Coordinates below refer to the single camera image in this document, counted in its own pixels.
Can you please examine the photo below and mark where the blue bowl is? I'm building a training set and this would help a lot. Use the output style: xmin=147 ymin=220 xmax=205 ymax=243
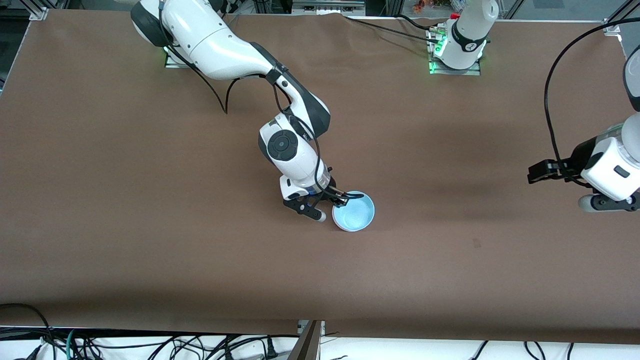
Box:
xmin=332 ymin=191 xmax=375 ymax=232

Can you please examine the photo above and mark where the brown table cover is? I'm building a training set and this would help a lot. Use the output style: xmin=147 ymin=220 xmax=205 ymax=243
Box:
xmin=0 ymin=10 xmax=640 ymax=346

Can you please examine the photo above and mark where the silver metal box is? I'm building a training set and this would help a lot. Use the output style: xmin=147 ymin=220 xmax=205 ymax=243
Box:
xmin=292 ymin=0 xmax=366 ymax=15

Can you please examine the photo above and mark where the orange background item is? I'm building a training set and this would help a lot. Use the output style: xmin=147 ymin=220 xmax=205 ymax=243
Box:
xmin=412 ymin=0 xmax=453 ymax=13

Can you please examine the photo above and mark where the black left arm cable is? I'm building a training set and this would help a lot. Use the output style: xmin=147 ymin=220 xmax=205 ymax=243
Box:
xmin=544 ymin=17 xmax=640 ymax=188

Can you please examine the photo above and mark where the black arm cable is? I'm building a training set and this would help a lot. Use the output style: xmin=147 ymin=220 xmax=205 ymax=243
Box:
xmin=544 ymin=17 xmax=640 ymax=188
xmin=160 ymin=0 xmax=365 ymax=201

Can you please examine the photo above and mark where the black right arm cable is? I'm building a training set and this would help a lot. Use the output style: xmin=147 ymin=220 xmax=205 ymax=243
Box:
xmin=160 ymin=0 xmax=365 ymax=201

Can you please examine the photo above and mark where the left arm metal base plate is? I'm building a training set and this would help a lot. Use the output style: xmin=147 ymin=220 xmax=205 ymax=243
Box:
xmin=428 ymin=25 xmax=482 ymax=76

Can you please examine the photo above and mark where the aluminium frame corner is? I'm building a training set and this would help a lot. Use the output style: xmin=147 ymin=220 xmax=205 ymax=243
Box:
xmin=27 ymin=0 xmax=68 ymax=22
xmin=602 ymin=0 xmax=640 ymax=36

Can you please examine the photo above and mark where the grey metal post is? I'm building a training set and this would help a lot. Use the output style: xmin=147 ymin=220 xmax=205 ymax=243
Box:
xmin=287 ymin=320 xmax=326 ymax=360

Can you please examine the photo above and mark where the long black table cable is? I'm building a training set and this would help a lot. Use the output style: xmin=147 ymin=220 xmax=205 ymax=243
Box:
xmin=345 ymin=16 xmax=441 ymax=43

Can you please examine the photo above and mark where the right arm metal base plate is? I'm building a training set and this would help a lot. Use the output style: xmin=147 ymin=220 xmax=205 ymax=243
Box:
xmin=165 ymin=47 xmax=193 ymax=69

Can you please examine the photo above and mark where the short black table cable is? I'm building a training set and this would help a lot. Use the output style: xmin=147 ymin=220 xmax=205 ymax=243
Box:
xmin=397 ymin=14 xmax=438 ymax=30

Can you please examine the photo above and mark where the teal floor cable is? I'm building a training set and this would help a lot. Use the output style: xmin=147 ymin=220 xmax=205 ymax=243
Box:
xmin=65 ymin=329 xmax=81 ymax=360

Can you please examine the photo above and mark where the black looped floor cable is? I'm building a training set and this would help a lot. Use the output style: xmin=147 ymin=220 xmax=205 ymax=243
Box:
xmin=0 ymin=302 xmax=56 ymax=360

